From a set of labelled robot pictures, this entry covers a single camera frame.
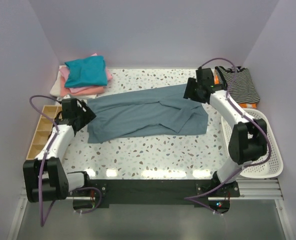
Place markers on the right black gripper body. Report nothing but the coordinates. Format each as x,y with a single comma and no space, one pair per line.
190,88

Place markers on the white perforated plastic basket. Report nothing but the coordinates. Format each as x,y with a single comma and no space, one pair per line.
274,166

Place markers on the white folded t-shirt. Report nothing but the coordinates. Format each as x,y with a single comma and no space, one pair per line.
57,89

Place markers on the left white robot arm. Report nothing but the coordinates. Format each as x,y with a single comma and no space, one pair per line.
44,177

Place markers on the black white striped t-shirt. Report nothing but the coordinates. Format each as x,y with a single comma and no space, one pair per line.
242,90

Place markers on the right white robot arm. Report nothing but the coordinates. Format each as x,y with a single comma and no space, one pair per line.
248,141

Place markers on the teal folded t-shirt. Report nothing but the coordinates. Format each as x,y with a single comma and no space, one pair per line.
86,72

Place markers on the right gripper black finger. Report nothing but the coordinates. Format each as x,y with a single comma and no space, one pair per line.
190,89
200,95

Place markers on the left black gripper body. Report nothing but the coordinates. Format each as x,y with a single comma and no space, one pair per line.
83,116

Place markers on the wooden compartment organizer tray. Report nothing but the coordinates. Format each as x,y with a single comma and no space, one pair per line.
43,130

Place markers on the salmon folded t-shirt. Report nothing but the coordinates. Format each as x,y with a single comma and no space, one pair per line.
95,90

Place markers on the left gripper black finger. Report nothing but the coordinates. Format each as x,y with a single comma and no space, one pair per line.
85,110
82,121

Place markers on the grey-blue t-shirt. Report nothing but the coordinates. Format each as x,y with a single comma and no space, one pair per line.
158,111

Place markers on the light pink folded t-shirt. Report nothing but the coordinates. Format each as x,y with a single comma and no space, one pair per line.
65,72

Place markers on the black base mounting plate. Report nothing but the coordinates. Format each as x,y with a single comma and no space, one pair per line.
147,191

